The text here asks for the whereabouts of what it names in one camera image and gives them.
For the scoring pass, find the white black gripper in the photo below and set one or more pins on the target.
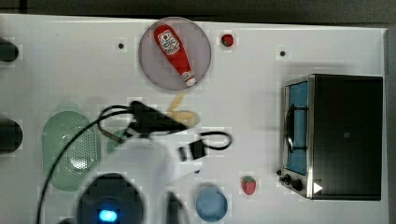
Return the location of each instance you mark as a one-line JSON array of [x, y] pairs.
[[186, 151]]

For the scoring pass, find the yellow plush banana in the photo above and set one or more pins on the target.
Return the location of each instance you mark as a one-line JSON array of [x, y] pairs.
[[185, 117]]

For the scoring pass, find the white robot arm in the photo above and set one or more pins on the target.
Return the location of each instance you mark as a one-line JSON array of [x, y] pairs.
[[131, 184]]

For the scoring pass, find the grey plate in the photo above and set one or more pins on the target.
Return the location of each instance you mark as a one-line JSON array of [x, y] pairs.
[[156, 67]]

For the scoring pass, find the green colander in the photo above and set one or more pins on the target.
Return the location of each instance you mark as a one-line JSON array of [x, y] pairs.
[[80, 157]]

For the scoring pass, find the red plush ketchup bottle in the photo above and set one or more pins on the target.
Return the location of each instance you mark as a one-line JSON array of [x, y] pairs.
[[172, 48]]

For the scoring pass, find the blue bowl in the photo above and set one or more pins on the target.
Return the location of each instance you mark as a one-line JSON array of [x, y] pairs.
[[211, 205]]

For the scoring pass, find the small red tomato toy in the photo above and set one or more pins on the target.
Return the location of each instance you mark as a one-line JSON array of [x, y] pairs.
[[227, 40]]

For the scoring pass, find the red strawberry toy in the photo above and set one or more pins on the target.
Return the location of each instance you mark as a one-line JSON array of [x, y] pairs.
[[248, 185]]

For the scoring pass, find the black round pan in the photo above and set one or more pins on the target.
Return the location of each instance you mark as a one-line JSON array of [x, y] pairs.
[[10, 136]]

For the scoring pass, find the dark grey cup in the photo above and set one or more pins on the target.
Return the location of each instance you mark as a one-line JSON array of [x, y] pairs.
[[8, 51]]

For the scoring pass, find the black toaster oven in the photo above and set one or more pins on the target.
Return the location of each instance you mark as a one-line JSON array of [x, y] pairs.
[[332, 137]]

